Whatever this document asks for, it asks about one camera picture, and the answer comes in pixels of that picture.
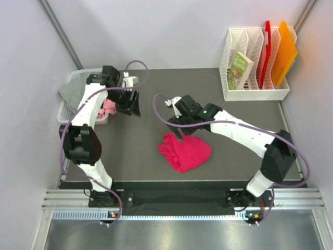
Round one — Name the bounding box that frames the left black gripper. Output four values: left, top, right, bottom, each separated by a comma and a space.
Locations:
107, 87, 141, 118

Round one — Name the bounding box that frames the magenta t shirt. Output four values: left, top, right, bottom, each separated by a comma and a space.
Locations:
158, 132, 212, 173

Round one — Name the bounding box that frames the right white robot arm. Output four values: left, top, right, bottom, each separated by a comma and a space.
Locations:
165, 95, 296, 211

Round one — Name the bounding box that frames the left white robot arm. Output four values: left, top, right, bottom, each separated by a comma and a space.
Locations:
59, 66, 140, 208

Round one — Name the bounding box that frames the light pink t shirt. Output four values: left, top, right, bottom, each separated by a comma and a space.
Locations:
97, 99, 117, 119

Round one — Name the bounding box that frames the grey t shirt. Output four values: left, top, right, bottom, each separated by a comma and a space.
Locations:
58, 78, 86, 112

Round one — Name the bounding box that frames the white laundry basket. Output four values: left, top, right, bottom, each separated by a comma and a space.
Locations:
57, 68, 109, 125

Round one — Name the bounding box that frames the green book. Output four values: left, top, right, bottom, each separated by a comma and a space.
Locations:
227, 52, 254, 91

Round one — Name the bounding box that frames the white file organizer rack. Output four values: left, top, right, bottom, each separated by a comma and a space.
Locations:
219, 27, 290, 101

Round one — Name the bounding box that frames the red folder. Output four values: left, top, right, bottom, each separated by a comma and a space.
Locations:
257, 20, 272, 90

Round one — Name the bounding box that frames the orange folder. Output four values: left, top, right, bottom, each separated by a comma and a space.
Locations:
271, 21, 298, 88

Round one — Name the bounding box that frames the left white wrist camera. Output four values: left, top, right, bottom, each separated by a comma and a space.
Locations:
121, 71, 139, 89

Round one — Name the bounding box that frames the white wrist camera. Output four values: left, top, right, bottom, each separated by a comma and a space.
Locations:
164, 96, 182, 119
121, 71, 139, 89

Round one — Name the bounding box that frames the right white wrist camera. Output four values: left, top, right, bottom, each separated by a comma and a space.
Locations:
164, 96, 182, 119

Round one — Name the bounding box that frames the aluminium frame rail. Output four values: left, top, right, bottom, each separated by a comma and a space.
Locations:
32, 188, 332, 249

